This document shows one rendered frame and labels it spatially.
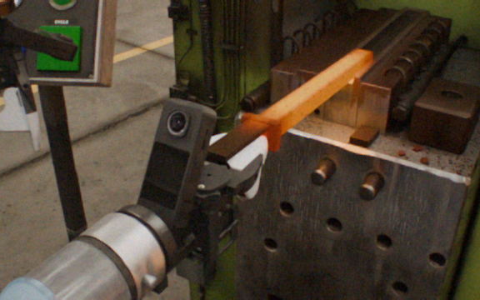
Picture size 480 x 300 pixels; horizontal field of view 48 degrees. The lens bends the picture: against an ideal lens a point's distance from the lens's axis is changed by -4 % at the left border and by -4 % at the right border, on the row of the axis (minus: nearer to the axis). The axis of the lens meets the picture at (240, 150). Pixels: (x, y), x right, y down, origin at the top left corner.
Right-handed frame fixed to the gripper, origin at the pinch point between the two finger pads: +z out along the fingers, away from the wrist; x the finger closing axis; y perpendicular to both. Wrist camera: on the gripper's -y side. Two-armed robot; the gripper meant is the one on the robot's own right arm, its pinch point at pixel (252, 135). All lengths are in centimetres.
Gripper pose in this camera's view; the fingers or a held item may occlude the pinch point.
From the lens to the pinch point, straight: 62.6
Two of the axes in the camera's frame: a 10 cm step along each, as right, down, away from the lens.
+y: 0.0, 8.7, 4.9
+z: 5.2, -4.1, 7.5
